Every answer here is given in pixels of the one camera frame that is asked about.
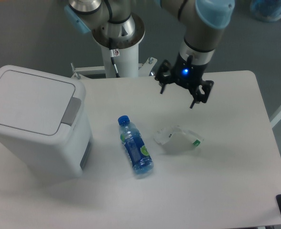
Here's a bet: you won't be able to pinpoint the blue plastic bag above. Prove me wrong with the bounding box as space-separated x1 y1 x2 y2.
249 0 281 22

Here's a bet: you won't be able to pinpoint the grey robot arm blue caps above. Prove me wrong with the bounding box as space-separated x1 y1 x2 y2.
155 0 235 106

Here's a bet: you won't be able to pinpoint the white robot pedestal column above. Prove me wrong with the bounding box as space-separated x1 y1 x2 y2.
64 0 146 78

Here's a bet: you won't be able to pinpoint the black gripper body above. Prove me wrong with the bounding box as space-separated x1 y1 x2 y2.
171 54 205 89

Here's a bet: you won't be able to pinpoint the blue plastic water bottle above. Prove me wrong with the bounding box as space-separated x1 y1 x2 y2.
118 115 154 176

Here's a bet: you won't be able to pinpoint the white push-lid trash can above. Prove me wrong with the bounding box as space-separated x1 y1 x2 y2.
0 65 93 177

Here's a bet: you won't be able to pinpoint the crumpled white paper wrapper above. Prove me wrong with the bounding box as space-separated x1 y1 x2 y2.
153 125 204 147

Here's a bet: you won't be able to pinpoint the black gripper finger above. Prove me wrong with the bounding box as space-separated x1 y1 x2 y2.
189 79 214 109
154 60 174 94

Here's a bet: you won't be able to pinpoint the black cable on pedestal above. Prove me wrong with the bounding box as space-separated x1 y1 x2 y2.
108 37 121 78

